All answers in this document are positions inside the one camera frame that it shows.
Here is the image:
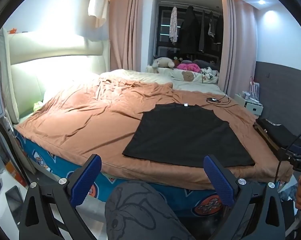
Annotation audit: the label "black t-shirt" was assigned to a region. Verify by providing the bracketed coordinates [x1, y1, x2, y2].
[122, 102, 255, 168]

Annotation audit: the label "dark hanging clothes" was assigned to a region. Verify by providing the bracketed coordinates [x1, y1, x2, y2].
[199, 10, 223, 53]

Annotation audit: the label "white plush toy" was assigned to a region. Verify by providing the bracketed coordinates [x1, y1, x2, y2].
[152, 57, 176, 73]

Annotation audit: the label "pink curtain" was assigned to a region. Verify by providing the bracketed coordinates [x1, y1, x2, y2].
[221, 0, 258, 98]
[108, 0, 156, 72]

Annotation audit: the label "dark grey cushion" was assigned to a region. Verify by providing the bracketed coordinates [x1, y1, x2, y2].
[193, 59, 220, 70]

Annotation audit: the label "brown blanket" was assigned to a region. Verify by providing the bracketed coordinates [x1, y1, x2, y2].
[14, 76, 293, 190]

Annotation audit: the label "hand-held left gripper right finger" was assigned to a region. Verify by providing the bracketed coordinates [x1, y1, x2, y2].
[203, 154, 285, 240]

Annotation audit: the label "cream padded headboard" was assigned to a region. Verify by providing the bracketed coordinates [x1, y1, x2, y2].
[0, 27, 111, 125]

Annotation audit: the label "thin black cable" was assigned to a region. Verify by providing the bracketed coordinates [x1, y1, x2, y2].
[206, 79, 238, 107]

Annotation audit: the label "dark flat tablet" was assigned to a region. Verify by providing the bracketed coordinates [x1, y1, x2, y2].
[5, 186, 24, 213]

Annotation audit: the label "black hanging coat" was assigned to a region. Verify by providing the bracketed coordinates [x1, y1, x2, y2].
[178, 5, 201, 54]

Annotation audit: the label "pink fluffy cloth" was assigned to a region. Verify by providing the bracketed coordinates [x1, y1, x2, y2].
[177, 63, 201, 72]

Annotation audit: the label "black and white printed cloth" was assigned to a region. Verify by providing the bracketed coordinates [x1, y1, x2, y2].
[200, 67, 219, 81]

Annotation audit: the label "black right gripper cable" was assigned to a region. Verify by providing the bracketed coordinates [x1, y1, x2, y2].
[274, 129, 301, 183]

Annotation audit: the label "white hanging garment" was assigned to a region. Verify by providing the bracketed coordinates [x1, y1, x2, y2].
[88, 0, 111, 28]

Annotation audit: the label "person's grey patterned pants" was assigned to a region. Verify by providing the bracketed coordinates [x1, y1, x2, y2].
[105, 181, 196, 240]

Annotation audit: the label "white wire rack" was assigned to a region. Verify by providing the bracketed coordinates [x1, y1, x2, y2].
[248, 76, 261, 102]

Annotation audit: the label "floral hanging garment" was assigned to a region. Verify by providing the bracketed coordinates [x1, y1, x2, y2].
[169, 5, 178, 43]

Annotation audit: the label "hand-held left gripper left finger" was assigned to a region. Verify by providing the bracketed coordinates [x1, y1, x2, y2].
[19, 154, 102, 240]

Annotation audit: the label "white nightstand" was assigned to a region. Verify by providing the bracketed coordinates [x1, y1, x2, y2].
[234, 94, 263, 117]

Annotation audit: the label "orange box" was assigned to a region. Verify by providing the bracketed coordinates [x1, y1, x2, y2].
[4, 160, 23, 180]

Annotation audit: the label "stack of black clothes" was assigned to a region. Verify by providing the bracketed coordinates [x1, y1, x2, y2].
[256, 118, 301, 148]

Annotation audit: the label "cream quilt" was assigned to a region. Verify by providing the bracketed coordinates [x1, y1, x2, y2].
[99, 69, 221, 93]

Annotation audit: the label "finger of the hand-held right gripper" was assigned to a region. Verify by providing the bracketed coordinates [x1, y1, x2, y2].
[278, 147, 295, 161]

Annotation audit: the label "blue patterned bed sheet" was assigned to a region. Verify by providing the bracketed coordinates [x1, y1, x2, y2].
[14, 127, 295, 218]

